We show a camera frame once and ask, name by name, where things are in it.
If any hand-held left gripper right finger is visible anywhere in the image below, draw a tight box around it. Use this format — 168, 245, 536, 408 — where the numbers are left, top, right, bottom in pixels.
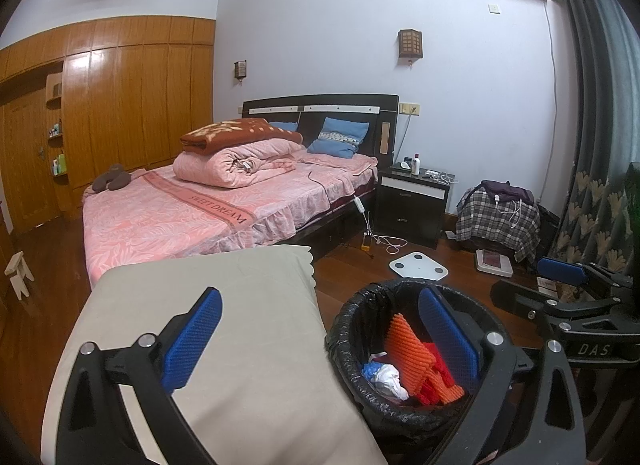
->
417, 286, 586, 465

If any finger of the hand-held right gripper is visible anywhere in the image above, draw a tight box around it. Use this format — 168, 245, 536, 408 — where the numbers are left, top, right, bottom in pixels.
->
490, 279, 621, 327
536, 256, 640, 296

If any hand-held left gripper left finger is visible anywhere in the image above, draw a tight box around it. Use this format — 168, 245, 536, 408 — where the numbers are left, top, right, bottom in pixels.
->
52, 286, 224, 465

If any orange waffle cloth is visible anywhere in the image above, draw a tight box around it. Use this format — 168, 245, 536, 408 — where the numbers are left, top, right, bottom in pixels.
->
425, 370, 466, 403
385, 314, 437, 396

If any large white paper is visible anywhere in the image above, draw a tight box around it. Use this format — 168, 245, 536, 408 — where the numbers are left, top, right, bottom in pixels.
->
372, 364, 410, 401

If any bin with black plastic liner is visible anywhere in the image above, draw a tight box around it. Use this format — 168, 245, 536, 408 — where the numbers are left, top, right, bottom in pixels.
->
325, 279, 516, 441

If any white scale with red top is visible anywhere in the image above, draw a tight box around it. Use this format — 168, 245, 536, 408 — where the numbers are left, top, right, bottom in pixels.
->
475, 248, 516, 276

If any beige cloth-covered table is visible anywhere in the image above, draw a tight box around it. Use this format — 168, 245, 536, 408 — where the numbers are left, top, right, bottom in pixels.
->
41, 245, 388, 465

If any white bathroom scale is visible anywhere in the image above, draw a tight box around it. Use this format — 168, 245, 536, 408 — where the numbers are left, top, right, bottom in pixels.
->
389, 251, 451, 282

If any plaid cloth covered chair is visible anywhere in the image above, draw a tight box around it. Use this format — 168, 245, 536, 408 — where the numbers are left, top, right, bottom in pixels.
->
456, 180, 542, 263

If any purple garment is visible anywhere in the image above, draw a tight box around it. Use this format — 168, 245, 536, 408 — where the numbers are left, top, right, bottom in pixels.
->
482, 180, 536, 206

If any patterned curtain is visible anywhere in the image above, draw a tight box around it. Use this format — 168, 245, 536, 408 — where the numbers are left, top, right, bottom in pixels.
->
545, 0, 640, 306

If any dark nightstand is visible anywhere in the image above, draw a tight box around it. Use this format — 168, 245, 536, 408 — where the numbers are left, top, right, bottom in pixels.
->
376, 161, 457, 249

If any bed with pink sheet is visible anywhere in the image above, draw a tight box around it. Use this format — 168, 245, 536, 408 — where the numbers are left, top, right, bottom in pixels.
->
82, 94, 401, 288

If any folded pink quilt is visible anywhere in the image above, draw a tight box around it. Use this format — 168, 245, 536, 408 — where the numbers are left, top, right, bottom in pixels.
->
172, 137, 306, 189

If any brown plush pillow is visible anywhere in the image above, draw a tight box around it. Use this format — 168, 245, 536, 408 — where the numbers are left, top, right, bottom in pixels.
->
91, 163, 132, 192

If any small wooden stool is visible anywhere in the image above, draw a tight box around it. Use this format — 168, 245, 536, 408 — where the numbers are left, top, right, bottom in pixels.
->
4, 252, 36, 302

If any pink electric blanket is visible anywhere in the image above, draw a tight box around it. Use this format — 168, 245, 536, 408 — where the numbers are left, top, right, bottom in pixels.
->
298, 151, 379, 176

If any folded red-brown blanket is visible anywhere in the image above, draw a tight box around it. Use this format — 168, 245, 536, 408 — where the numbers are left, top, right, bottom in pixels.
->
180, 118, 304, 153

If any blue pillow with patterned band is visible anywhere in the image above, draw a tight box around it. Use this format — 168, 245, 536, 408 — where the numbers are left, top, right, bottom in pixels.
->
306, 117, 371, 160

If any wooden wardrobe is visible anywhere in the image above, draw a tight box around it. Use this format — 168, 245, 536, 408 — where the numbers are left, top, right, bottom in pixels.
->
0, 16, 217, 233

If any white charger cable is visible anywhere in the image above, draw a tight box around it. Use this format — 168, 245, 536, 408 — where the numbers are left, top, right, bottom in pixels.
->
492, 195, 523, 226

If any white floor cable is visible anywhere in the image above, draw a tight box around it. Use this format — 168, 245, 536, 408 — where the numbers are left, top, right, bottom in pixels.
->
367, 210, 408, 253

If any white wall pipe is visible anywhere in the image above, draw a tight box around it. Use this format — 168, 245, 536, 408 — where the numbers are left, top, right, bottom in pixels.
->
542, 0, 571, 206

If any large wooden wall lamp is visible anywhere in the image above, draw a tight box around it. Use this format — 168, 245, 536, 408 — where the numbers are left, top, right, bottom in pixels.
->
398, 29, 423, 64

